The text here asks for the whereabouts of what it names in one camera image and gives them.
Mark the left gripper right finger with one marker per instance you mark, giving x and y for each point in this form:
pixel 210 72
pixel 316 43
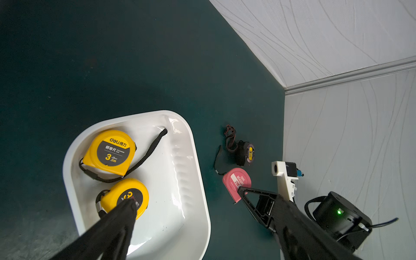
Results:
pixel 302 239

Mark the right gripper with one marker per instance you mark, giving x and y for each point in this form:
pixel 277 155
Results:
pixel 267 208

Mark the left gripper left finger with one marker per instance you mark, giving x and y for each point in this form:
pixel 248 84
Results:
pixel 108 239

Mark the pink tape measure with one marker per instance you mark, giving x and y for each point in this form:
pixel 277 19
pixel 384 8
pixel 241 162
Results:
pixel 232 179

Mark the small yellow tape measure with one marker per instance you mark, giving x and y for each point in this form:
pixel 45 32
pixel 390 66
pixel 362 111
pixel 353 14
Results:
pixel 126 189

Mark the black round tape measure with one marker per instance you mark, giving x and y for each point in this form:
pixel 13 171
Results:
pixel 243 151

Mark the white plastic storage box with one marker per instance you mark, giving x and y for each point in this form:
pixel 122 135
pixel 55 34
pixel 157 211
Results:
pixel 176 225

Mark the yellow deli tape measure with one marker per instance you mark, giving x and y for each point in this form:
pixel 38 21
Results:
pixel 113 151

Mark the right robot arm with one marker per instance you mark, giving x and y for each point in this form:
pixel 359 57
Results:
pixel 330 227

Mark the green table mat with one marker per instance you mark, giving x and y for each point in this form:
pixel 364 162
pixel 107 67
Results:
pixel 66 65

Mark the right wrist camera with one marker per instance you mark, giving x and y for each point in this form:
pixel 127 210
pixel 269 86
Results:
pixel 287 174

